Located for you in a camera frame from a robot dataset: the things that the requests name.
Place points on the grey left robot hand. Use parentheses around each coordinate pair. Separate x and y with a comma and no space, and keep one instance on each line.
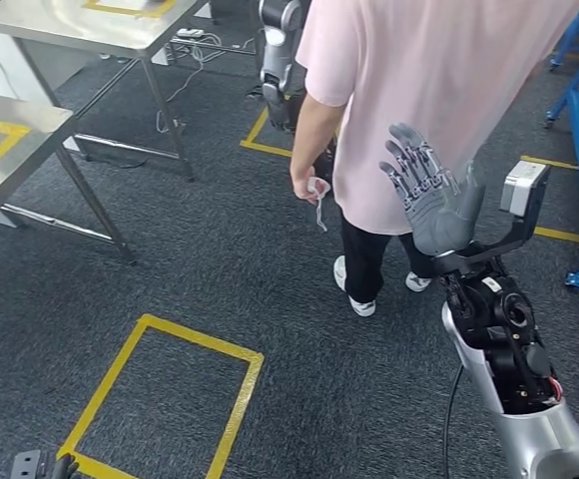
(64,468)

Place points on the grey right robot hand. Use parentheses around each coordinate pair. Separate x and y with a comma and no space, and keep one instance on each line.
(439,218)

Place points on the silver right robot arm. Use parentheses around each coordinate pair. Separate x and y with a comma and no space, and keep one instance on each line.
(534,436)

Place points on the person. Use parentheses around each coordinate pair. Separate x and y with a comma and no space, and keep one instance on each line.
(419,79)

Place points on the silver humanoid robot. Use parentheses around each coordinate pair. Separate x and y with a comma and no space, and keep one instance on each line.
(277,40)

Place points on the white power strip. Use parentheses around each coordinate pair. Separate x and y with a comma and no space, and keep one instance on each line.
(190,33)

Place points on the white partition panel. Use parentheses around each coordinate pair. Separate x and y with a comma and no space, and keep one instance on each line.
(0,66)

